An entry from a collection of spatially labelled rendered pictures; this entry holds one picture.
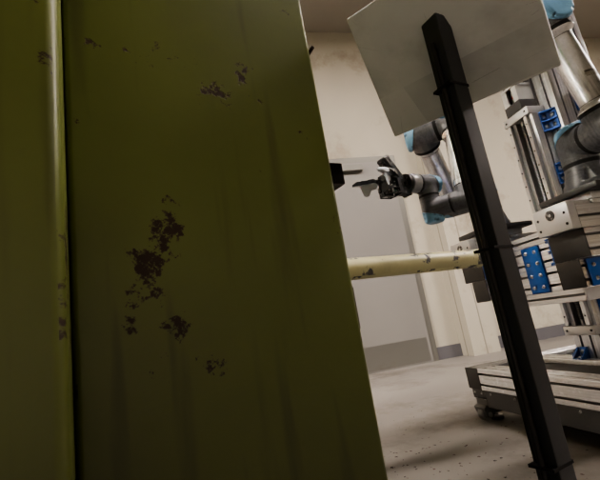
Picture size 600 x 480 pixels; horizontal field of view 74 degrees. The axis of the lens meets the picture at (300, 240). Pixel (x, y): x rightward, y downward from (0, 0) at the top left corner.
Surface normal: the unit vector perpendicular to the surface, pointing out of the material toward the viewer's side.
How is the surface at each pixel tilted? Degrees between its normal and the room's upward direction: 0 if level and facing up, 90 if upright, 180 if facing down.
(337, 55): 90
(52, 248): 90
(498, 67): 120
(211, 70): 90
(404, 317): 90
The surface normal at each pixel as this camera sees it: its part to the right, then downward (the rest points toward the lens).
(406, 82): -0.44, 0.41
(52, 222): 0.66, -0.26
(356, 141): 0.21, -0.24
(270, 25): 0.45, -0.26
